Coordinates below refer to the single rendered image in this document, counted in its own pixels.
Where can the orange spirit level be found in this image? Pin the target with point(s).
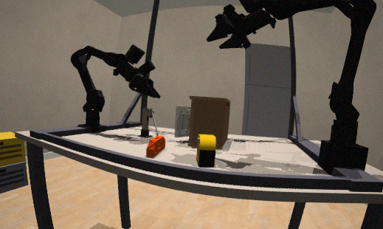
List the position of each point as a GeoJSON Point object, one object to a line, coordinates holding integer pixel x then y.
{"type": "Point", "coordinates": [155, 146]}

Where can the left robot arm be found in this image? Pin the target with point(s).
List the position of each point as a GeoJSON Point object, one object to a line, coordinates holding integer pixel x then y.
{"type": "Point", "coordinates": [344, 129]}

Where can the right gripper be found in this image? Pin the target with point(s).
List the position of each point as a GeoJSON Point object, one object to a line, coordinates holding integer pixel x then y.
{"type": "Point", "coordinates": [144, 86]}

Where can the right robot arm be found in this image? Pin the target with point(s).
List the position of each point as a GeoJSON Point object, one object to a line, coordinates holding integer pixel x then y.
{"type": "Point", "coordinates": [95, 99]}

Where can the black metal gantry frame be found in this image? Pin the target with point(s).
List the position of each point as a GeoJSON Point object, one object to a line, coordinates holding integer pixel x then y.
{"type": "Point", "coordinates": [294, 112]}

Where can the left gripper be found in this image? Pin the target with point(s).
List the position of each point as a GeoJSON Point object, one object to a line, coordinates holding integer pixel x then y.
{"type": "Point", "coordinates": [243, 27]}

